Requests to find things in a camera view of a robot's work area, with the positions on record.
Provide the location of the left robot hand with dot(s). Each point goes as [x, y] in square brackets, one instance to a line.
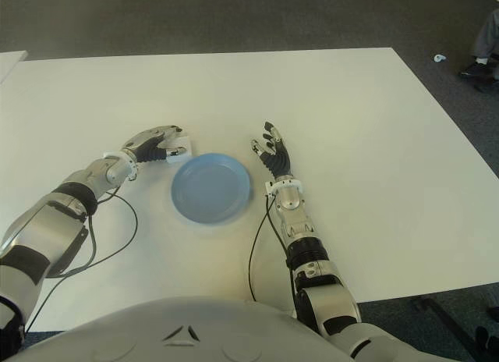
[146, 145]

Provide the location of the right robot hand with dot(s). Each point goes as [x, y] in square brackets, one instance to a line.
[278, 159]

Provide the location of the white charger block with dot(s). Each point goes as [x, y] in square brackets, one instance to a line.
[187, 143]

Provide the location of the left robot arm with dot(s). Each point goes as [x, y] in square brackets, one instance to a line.
[47, 225]

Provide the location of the blue round plate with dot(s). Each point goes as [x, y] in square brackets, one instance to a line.
[210, 188]

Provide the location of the white side table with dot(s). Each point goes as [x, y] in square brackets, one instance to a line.
[9, 63]

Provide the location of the grey robot torso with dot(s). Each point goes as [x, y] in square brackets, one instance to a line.
[175, 327]

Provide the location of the small white floor object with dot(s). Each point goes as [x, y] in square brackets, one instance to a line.
[439, 58]

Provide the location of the black shoe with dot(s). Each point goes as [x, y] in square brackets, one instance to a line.
[477, 70]

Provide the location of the grey trouser leg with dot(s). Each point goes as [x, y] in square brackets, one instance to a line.
[487, 34]

